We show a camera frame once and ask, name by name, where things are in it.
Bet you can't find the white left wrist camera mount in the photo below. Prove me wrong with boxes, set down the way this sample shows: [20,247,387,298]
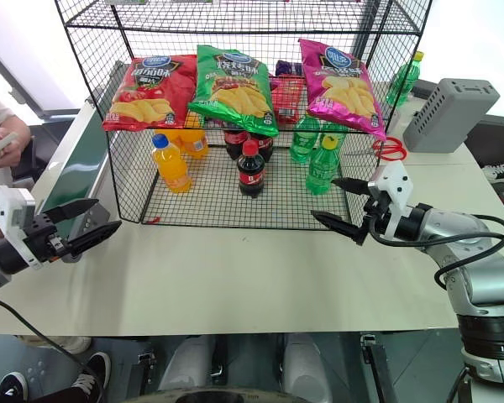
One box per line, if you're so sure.
[0,186,38,270]

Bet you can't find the grey perforated plastic box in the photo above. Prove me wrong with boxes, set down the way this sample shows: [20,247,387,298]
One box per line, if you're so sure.
[402,77,501,154]

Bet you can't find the green soda bottle yellow cap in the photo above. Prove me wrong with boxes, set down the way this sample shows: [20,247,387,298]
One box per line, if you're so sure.
[305,135,342,196]
[385,50,426,107]

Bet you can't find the red handled scissors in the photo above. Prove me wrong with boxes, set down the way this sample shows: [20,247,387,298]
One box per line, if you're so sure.
[370,138,409,162]

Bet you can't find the small purple snack packet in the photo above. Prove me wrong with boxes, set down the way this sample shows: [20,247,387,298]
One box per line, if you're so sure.
[275,60,305,78]

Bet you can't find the green potato chips bag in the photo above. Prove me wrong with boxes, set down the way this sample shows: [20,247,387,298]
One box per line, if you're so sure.
[187,44,281,139]

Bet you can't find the person's bare hand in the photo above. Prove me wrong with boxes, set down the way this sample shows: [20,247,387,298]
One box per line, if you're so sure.
[0,124,22,168]

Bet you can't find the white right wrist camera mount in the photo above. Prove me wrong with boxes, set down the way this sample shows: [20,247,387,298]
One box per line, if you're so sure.
[366,160,416,237]

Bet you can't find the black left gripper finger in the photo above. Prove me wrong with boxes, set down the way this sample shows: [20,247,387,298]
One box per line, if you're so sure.
[45,198,101,224]
[66,220,123,258]

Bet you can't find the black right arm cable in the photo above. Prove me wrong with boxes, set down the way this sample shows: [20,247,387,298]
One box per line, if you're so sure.
[369,212,504,291]

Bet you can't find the magenta potato chips bag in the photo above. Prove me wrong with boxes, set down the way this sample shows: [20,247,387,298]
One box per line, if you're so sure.
[297,38,388,142]

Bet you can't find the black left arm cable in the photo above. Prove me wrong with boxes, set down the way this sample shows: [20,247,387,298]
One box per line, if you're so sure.
[0,295,107,403]

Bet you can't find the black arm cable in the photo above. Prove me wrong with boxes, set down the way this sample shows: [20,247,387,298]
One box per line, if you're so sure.
[0,295,107,403]
[369,212,504,291]

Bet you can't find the red potato chips bag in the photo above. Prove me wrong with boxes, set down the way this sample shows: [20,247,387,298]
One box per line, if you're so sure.
[102,54,198,133]

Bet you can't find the black white sneaker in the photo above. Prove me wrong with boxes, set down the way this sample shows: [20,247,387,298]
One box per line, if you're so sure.
[68,351,113,399]
[0,370,29,403]

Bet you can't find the green conveyor belt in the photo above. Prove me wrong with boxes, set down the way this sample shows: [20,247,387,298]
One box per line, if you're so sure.
[28,60,128,264]

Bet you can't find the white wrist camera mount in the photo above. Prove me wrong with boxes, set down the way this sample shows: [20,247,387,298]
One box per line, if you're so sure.
[0,186,38,270]
[366,160,416,237]

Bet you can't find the orange soda bottle blue cap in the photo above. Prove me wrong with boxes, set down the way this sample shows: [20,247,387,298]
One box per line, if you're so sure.
[151,133,193,196]

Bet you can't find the black wire rack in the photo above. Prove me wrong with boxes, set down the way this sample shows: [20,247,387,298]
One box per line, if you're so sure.
[53,0,433,231]

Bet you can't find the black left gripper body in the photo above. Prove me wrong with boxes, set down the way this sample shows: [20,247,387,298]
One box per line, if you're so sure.
[24,212,71,264]

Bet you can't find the cola bottle red cap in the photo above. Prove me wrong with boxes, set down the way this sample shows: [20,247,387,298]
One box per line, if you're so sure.
[236,139,267,198]

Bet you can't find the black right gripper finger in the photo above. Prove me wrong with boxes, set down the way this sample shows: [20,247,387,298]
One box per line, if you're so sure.
[311,210,370,248]
[332,176,374,196]

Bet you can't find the person in white shirt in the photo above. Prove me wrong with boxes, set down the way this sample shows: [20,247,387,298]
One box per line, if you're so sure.
[0,82,34,203]

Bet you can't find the small red snack packet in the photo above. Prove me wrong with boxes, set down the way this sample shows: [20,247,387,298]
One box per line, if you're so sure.
[270,76,306,126]

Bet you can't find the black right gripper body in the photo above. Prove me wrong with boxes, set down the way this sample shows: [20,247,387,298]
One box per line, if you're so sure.
[362,189,395,243]

